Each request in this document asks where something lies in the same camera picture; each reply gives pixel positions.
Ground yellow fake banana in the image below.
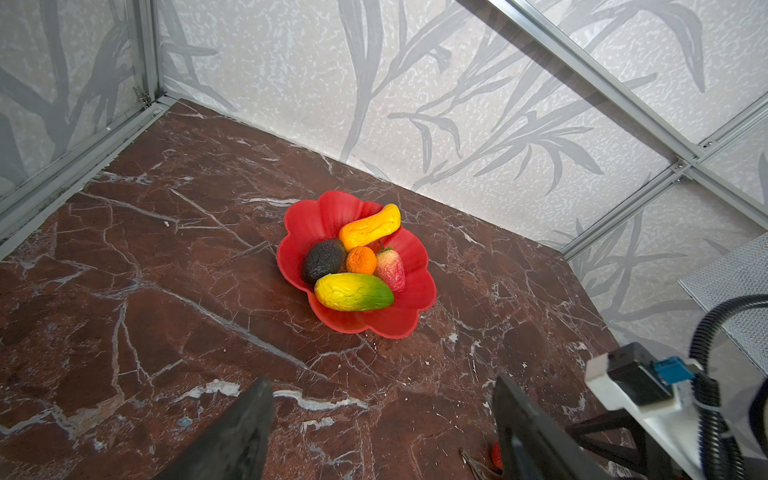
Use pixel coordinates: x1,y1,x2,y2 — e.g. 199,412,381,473
338,204,401,251

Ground dark fake avocado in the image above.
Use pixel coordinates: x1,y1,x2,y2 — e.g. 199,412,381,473
301,239,347,286

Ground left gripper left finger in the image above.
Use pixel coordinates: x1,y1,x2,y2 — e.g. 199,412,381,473
156,379,275,479

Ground aluminium frame structure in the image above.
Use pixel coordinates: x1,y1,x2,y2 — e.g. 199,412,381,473
1,1,767,260

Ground pink fake strawberry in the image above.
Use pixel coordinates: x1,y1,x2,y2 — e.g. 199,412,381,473
374,247,406,292

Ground red flower-shaped fruit bowl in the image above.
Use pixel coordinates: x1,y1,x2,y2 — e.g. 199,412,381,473
276,191,437,339

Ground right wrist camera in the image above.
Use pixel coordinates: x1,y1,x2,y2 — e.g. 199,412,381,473
584,341,709,469

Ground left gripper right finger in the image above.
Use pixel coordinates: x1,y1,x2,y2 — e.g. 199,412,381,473
492,375,609,480

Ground small orange fake fruit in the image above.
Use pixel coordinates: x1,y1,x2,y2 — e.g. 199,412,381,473
345,246,377,275

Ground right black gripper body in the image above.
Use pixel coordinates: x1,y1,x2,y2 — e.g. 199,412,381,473
563,407,768,480

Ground white wire mesh basket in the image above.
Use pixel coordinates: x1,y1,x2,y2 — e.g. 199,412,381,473
678,234,768,376

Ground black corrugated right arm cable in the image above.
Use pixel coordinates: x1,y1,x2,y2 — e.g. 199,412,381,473
688,293,768,480

